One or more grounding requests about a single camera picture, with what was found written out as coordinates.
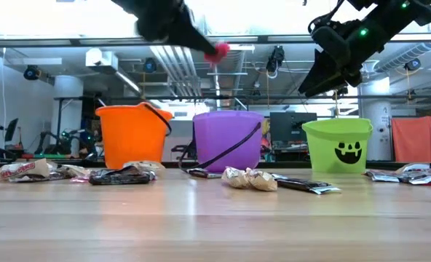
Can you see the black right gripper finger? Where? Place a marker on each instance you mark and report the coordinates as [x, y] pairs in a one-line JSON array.
[[323, 69], [324, 89]]

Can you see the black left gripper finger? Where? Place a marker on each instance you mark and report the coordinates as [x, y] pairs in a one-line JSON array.
[[195, 36]]

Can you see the black background robot arm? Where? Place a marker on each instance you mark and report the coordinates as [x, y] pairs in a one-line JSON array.
[[66, 140]]

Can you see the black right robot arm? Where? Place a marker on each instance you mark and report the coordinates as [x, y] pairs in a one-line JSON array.
[[390, 9]]

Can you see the green plastic halloween bucket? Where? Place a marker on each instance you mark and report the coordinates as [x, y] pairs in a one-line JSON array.
[[323, 160]]

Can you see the purple plastic halloween bucket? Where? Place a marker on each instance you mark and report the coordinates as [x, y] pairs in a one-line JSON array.
[[222, 138]]

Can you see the orange plastic halloween bucket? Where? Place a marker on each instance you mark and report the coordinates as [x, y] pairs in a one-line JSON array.
[[131, 138]]

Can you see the red and silver candy wrapper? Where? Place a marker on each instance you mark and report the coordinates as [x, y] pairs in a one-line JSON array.
[[430, 180]]

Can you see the black computer monitor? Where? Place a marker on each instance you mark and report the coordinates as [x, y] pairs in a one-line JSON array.
[[292, 127]]

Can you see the white round pillar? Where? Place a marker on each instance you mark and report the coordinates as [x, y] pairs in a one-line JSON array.
[[377, 123], [68, 109]]

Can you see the orange-red hanging cloth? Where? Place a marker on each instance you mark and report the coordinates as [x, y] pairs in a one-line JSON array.
[[415, 140]]

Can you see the clear plastic wrapper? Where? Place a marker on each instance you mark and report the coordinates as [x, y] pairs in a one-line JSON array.
[[419, 167]]

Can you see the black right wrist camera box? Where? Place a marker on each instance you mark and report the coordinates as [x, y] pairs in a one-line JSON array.
[[326, 41]]

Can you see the silver ceiling air duct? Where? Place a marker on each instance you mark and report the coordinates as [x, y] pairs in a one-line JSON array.
[[408, 54]]

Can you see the black ceiling-hung camera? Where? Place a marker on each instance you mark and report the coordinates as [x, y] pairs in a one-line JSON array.
[[413, 64], [275, 58], [31, 72], [150, 65]]

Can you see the black overhead frame beam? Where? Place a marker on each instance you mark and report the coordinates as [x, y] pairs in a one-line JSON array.
[[91, 41]]

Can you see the black aluminium table frame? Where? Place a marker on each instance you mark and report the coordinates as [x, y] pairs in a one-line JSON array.
[[284, 164]]

